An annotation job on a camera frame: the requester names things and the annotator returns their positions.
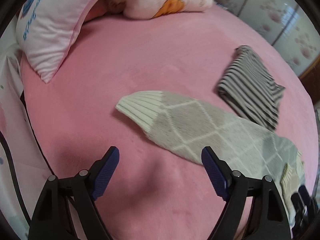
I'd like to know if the grey pink argyle knit sweater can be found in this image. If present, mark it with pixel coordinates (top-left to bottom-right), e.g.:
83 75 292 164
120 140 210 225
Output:
116 90 304 220

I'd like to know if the pink fleece bed blanket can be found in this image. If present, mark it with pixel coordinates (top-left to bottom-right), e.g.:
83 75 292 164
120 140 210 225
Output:
21 6 318 239

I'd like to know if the floral sliding wardrobe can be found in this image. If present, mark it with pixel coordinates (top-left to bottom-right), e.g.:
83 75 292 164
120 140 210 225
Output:
215 0 319 76

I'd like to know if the black cable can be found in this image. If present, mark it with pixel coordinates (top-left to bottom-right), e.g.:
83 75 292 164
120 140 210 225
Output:
0 89 56 227

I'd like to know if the black white striped garment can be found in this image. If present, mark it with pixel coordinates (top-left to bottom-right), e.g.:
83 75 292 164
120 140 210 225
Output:
216 45 285 131

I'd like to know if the white pink printed pillow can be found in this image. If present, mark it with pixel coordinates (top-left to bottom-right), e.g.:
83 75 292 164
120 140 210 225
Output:
16 0 98 83

